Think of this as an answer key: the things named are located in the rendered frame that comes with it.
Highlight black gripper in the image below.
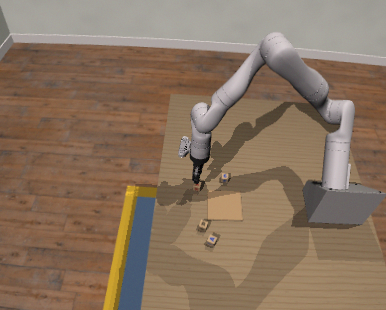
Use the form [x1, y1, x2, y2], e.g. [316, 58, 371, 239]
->
[190, 154, 210, 184]

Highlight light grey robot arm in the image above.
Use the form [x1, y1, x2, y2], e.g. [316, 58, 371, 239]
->
[178, 32, 355, 189]

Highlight tan square mat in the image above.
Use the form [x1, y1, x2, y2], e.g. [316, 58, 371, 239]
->
[207, 190, 243, 221]

